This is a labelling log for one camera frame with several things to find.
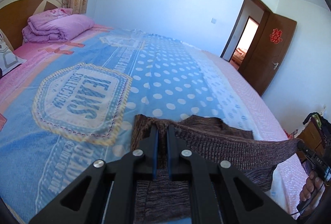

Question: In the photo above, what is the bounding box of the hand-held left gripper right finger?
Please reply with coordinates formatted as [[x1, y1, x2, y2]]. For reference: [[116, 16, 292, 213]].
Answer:
[[167, 124, 298, 224]]

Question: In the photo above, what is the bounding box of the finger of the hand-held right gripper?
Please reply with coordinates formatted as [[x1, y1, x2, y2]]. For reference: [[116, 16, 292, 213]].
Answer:
[[297, 142, 312, 156]]

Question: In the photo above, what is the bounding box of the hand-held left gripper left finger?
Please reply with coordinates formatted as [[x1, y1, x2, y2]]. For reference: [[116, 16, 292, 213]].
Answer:
[[28, 124, 159, 224]]

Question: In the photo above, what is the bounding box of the brown knit sweater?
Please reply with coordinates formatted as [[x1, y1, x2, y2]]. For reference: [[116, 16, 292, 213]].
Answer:
[[131, 114, 306, 224]]

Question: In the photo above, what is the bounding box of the person's right hand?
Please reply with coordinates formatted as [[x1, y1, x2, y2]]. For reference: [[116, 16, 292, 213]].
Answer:
[[300, 170, 326, 203]]

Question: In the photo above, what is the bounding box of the wooden cabinet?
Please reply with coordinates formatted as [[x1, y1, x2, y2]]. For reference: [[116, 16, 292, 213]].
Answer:
[[297, 123, 331, 160]]

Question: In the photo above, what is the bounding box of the dark cloth on cabinet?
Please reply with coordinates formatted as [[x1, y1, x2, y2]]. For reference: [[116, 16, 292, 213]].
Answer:
[[303, 111, 331, 133]]

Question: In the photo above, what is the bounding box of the blue pink printed bed sheet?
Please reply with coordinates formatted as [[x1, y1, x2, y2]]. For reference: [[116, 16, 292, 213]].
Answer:
[[0, 24, 311, 223]]

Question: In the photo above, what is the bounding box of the brown wooden door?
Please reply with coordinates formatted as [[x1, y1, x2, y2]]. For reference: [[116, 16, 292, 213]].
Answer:
[[238, 12, 297, 96]]

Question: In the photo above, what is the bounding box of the red paper door decoration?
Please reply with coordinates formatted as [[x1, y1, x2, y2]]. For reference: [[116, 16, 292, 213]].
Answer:
[[269, 29, 283, 45]]

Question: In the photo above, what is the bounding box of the folded pink quilt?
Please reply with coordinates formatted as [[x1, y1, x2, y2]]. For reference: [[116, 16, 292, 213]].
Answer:
[[22, 8, 95, 43]]

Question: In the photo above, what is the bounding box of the grey patterned pillow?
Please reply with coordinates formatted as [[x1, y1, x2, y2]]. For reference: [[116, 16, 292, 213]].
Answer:
[[0, 29, 27, 78]]

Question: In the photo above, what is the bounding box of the cream and brown headboard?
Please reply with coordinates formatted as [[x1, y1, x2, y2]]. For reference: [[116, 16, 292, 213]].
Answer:
[[0, 0, 68, 51]]

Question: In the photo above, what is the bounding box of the brown door frame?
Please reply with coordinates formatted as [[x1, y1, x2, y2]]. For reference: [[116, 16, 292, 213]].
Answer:
[[220, 0, 271, 63]]

